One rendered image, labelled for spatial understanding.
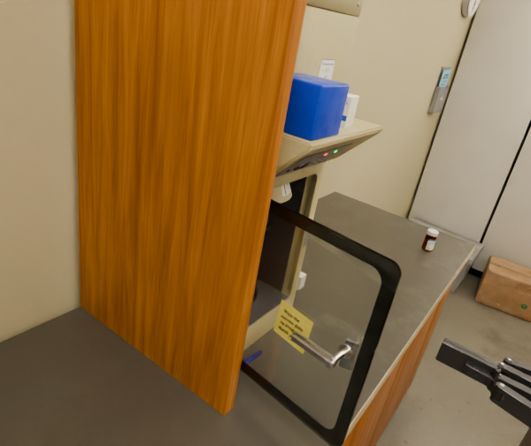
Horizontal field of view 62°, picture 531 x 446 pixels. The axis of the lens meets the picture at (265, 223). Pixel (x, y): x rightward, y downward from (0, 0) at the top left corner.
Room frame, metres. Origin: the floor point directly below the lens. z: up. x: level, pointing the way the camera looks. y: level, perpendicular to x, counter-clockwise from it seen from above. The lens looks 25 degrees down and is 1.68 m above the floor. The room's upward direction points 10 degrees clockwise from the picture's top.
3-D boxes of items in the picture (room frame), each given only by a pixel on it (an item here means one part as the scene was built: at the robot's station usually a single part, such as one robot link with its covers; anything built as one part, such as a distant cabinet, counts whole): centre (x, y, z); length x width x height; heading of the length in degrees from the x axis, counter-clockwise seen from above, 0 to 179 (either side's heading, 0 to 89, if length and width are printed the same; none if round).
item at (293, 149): (0.87, -0.08, 1.46); 0.32 x 0.12 x 0.10; 148
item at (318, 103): (0.78, -0.03, 1.56); 0.10 x 0.10 x 0.09; 58
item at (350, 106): (0.90, -0.11, 1.54); 0.05 x 0.05 x 0.06; 66
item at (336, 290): (0.66, -0.09, 1.19); 0.30 x 0.01 x 0.40; 51
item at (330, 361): (0.59, -0.13, 1.20); 0.10 x 0.05 x 0.03; 51
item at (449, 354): (0.47, -0.29, 1.31); 0.07 x 0.01 x 0.03; 59
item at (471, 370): (0.44, -0.31, 1.31); 0.05 x 0.03 x 0.01; 59
